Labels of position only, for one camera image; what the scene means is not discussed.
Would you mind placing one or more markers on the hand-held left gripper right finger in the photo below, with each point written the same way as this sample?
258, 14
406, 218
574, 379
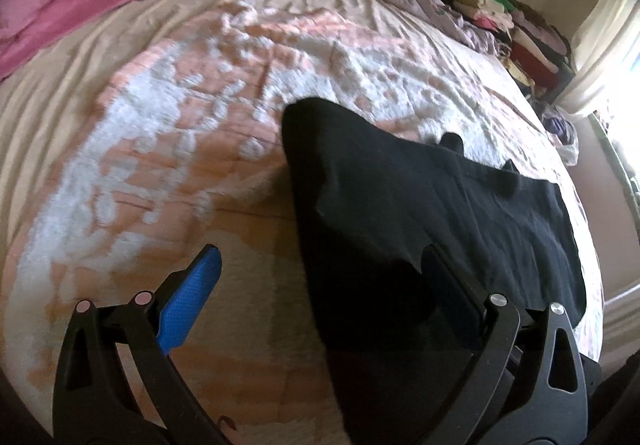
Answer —
452, 291

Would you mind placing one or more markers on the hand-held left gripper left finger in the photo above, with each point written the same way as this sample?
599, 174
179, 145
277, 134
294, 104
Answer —
190, 295

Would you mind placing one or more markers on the black garment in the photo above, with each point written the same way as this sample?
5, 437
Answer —
380, 185

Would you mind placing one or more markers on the stack of folded clothes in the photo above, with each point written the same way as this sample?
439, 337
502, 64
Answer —
525, 45

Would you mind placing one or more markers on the white plastic bag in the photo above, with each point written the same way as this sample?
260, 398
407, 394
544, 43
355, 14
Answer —
562, 130

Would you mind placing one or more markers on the pink and white fuzzy blanket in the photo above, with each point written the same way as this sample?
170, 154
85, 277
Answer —
200, 100

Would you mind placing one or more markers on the white curtain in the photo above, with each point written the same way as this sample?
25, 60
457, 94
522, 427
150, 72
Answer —
600, 50

